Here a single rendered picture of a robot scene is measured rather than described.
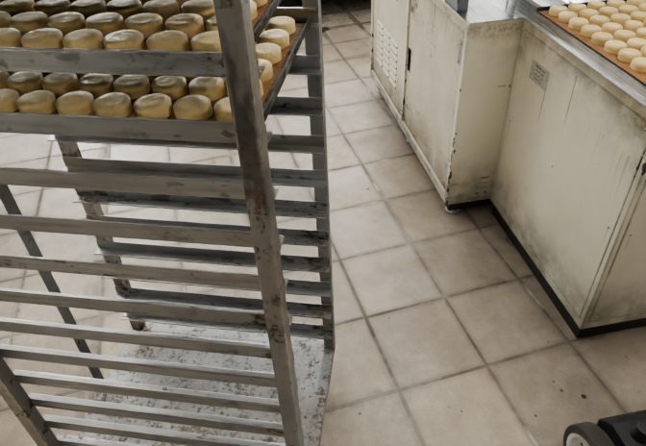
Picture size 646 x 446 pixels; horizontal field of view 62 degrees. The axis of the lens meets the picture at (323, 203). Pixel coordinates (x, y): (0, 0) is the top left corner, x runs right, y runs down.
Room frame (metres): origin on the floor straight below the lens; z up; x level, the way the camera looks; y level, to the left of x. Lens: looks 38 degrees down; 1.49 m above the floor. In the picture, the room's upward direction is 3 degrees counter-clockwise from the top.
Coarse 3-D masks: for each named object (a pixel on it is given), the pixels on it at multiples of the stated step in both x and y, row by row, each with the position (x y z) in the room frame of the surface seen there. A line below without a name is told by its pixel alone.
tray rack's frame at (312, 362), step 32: (0, 192) 0.89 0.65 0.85; (32, 256) 0.89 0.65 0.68; (64, 320) 0.89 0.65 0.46; (128, 352) 1.02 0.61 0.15; (160, 352) 1.02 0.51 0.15; (192, 352) 1.01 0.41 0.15; (320, 352) 0.99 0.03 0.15; (0, 384) 0.66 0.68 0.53; (160, 384) 0.90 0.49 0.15; (192, 384) 0.90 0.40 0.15; (224, 384) 0.89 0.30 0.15; (320, 384) 0.88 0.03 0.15; (32, 416) 0.67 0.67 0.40; (96, 416) 0.81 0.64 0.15; (256, 416) 0.79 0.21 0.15; (320, 416) 0.78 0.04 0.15
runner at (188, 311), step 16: (0, 288) 0.70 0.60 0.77; (48, 304) 0.66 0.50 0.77; (64, 304) 0.65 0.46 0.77; (80, 304) 0.65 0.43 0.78; (96, 304) 0.64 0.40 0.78; (112, 304) 0.64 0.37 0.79; (128, 304) 0.63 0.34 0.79; (144, 304) 0.63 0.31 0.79; (160, 304) 0.62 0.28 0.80; (176, 304) 0.64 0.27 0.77; (208, 320) 0.61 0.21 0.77; (224, 320) 0.60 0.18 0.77; (240, 320) 0.60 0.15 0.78; (256, 320) 0.59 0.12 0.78; (288, 320) 0.58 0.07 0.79
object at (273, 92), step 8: (304, 24) 0.98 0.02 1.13; (304, 32) 0.93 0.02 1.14; (296, 40) 0.91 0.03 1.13; (296, 48) 0.85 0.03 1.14; (288, 56) 0.84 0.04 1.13; (288, 64) 0.79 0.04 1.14; (280, 72) 0.78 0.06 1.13; (280, 80) 0.73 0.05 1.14; (272, 88) 0.73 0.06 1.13; (280, 88) 0.73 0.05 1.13; (272, 96) 0.68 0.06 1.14; (264, 104) 0.68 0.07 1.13; (272, 104) 0.68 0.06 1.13; (264, 112) 0.64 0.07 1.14; (264, 120) 0.63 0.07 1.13
